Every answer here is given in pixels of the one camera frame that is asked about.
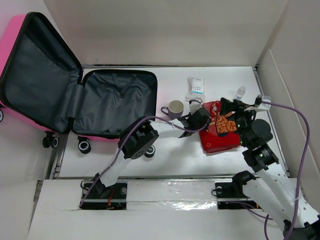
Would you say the aluminium rail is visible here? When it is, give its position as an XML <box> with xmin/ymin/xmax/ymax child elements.
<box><xmin>49</xmin><ymin>66</ymin><xmax>291</xmax><ymax>204</ymax></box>

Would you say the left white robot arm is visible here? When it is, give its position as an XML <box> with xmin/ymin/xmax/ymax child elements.
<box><xmin>90</xmin><ymin>107</ymin><xmax>211</xmax><ymax>199</ymax></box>

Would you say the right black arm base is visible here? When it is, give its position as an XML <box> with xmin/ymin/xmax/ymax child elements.
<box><xmin>211</xmin><ymin>182</ymin><xmax>262</xmax><ymax>210</ymax></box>

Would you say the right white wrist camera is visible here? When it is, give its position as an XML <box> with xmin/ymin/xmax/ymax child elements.
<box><xmin>244</xmin><ymin>94</ymin><xmax>272</xmax><ymax>112</ymax></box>

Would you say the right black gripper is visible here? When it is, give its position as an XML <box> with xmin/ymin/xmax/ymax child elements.
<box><xmin>219</xmin><ymin>96</ymin><xmax>258</xmax><ymax>147</ymax></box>

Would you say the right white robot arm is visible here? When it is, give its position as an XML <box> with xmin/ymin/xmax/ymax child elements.
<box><xmin>220</xmin><ymin>95</ymin><xmax>320</xmax><ymax>240</ymax></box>

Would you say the pink kids suitcase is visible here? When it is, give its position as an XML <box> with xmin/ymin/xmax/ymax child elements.
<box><xmin>0</xmin><ymin>12</ymin><xmax>158</xmax><ymax>154</ymax></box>

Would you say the white wet wipes pack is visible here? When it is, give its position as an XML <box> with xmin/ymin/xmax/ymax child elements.
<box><xmin>188</xmin><ymin>77</ymin><xmax>205</xmax><ymax>95</ymax></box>

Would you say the clear plastic water bottle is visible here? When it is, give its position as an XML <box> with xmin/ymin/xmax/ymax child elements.
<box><xmin>233</xmin><ymin>86</ymin><xmax>246</xmax><ymax>101</ymax></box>

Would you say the red patterned cloth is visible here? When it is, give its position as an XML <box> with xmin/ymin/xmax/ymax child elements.
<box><xmin>199</xmin><ymin>100</ymin><xmax>241</xmax><ymax>154</ymax></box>

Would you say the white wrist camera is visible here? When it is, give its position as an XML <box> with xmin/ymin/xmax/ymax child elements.
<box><xmin>188</xmin><ymin>99</ymin><xmax>202</xmax><ymax>114</ymax></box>
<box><xmin>244</xmin><ymin>94</ymin><xmax>272</xmax><ymax>112</ymax></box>

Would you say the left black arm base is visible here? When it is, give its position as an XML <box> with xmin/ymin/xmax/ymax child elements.
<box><xmin>80</xmin><ymin>182</ymin><xmax>128</xmax><ymax>211</ymax></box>

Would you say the purple ceramic mug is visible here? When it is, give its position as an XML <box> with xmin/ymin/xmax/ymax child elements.
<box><xmin>160</xmin><ymin>100</ymin><xmax>184</xmax><ymax>120</ymax></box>

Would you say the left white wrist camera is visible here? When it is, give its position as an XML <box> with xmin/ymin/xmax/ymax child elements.
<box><xmin>188</xmin><ymin>99</ymin><xmax>202</xmax><ymax>114</ymax></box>

